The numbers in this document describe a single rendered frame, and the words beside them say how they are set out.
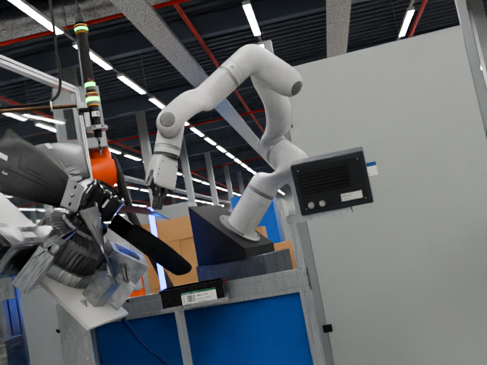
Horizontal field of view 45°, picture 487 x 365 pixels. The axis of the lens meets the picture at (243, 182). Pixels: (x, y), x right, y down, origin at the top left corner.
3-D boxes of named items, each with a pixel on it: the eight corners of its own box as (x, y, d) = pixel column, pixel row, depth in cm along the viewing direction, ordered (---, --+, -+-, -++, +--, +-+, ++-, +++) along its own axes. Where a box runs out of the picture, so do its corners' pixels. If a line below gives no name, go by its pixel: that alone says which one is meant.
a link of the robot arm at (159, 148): (167, 152, 198) (166, 161, 197) (149, 144, 191) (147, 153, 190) (186, 151, 193) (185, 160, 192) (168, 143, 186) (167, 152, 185)
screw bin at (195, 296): (161, 313, 196) (159, 292, 197) (167, 307, 213) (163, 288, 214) (226, 300, 198) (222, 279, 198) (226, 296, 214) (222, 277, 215)
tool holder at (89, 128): (81, 129, 191) (77, 100, 192) (79, 135, 198) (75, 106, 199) (109, 127, 195) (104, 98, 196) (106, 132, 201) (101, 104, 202)
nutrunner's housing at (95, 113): (93, 137, 194) (72, 4, 199) (91, 139, 198) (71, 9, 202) (105, 135, 195) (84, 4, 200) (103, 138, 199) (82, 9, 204)
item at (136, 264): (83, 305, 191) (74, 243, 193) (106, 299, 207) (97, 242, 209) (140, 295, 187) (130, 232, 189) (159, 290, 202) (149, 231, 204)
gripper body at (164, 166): (168, 158, 197) (162, 191, 195) (147, 149, 189) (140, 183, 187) (185, 158, 193) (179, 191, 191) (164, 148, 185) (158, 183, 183)
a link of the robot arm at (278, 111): (280, 178, 238) (254, 159, 248) (302, 164, 243) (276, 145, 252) (270, 76, 203) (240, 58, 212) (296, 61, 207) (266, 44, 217)
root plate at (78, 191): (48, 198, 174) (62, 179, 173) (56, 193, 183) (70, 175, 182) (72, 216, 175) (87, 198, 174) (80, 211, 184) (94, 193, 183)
